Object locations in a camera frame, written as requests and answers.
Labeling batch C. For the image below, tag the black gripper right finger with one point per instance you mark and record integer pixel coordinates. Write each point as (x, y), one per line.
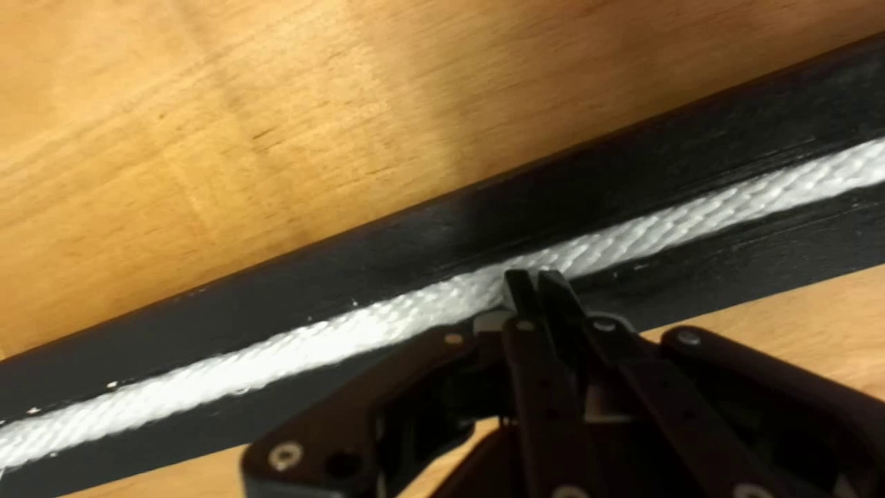
(700, 405)

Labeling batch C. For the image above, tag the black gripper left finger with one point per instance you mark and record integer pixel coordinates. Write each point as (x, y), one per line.
(389, 416)

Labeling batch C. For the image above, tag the black grooved rail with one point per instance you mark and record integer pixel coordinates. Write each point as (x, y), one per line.
(590, 196)

